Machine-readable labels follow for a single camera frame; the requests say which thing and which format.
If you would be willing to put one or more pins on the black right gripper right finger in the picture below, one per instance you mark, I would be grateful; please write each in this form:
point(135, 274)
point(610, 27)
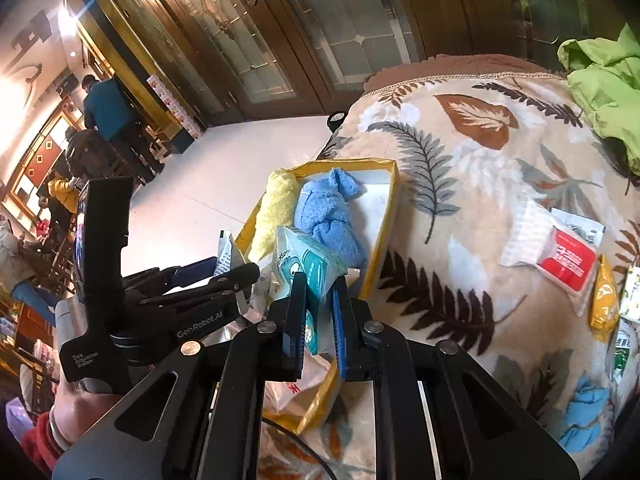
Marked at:
point(437, 413)

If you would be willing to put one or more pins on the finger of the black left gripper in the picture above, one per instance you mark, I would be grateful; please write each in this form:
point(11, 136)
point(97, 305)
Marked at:
point(172, 277)
point(205, 307)

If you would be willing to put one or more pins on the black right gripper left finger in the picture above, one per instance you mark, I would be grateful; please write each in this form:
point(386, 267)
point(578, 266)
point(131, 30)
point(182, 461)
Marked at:
point(198, 414)

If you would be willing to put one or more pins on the white red-print plastic bag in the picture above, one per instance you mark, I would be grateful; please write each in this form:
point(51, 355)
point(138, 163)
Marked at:
point(294, 398)

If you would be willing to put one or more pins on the yellow terry towel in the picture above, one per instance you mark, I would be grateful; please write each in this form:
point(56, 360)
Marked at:
point(277, 208)

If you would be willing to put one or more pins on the teal cartoon tissue pack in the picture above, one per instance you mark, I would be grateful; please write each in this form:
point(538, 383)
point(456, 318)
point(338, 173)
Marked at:
point(297, 252)

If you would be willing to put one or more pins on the blue terry towel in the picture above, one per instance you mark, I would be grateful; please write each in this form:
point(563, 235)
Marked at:
point(322, 212)

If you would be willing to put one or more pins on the yellow snack bag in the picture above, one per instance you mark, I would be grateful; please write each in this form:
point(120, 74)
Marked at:
point(605, 308)

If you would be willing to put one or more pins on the red white tissue pack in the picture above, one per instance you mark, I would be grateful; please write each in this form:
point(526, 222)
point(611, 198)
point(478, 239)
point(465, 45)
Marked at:
point(540, 240)

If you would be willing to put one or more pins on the lemon print tissue pack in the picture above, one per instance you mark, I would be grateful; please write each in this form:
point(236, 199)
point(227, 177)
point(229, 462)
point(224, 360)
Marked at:
point(630, 297)

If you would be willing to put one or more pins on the green white medicine sachet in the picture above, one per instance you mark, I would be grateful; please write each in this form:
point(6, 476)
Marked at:
point(589, 230)

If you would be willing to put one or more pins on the person's left hand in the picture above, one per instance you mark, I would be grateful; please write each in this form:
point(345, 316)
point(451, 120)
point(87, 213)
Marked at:
point(76, 410)

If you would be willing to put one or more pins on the person in yellow jacket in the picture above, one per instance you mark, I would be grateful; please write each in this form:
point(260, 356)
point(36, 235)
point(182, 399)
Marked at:
point(60, 197)

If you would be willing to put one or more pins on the white box with yellow tape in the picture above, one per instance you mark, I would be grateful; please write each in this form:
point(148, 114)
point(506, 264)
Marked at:
point(373, 212)

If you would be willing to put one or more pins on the person in dark coat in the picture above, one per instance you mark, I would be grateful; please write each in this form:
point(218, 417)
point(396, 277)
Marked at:
point(83, 155)

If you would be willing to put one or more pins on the stack of white red boxes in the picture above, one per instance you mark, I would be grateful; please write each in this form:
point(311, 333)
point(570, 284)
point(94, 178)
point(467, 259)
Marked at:
point(181, 115)

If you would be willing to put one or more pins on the man in teal jacket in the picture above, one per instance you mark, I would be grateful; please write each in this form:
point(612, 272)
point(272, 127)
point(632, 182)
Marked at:
point(107, 111)

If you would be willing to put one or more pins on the black shoe on floor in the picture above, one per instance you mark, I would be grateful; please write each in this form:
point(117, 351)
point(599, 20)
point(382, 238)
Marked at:
point(335, 120)

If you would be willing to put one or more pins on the wooden glass double door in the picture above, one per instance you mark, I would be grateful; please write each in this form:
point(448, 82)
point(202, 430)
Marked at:
point(234, 60)

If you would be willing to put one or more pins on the leaf pattern beige blanket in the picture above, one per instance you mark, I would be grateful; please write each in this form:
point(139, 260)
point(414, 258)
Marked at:
point(472, 136)

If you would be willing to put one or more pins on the green jacket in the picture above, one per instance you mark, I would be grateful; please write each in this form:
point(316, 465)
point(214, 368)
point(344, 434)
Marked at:
point(603, 78)

